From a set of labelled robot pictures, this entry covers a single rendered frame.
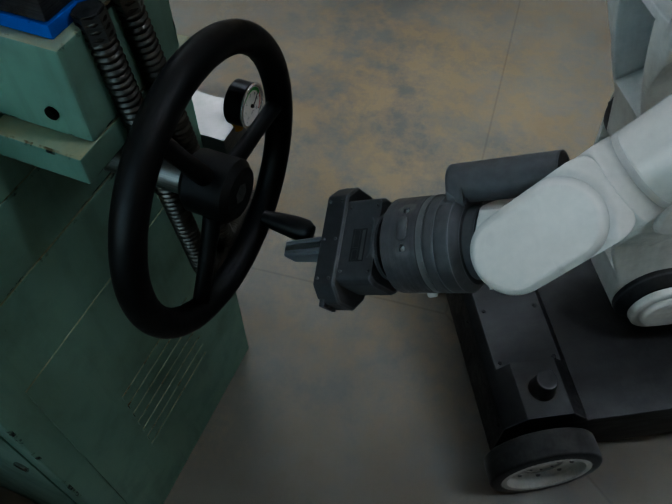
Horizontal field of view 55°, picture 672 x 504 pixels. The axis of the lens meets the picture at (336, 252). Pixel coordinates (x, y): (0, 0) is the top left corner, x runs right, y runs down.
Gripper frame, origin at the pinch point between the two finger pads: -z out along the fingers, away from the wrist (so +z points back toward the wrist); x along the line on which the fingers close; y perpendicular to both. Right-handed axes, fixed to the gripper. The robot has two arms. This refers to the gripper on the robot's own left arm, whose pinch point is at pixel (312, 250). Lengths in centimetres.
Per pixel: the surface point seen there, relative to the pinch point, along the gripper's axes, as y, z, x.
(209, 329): -29, -45, -3
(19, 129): 26.5, -11.5, 2.1
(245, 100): -1.7, -17.6, 22.0
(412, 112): -90, -50, 75
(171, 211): 10.8, -9.9, 0.8
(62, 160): 24.1, -7.6, -0.2
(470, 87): -102, -39, 88
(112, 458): -13, -42, -26
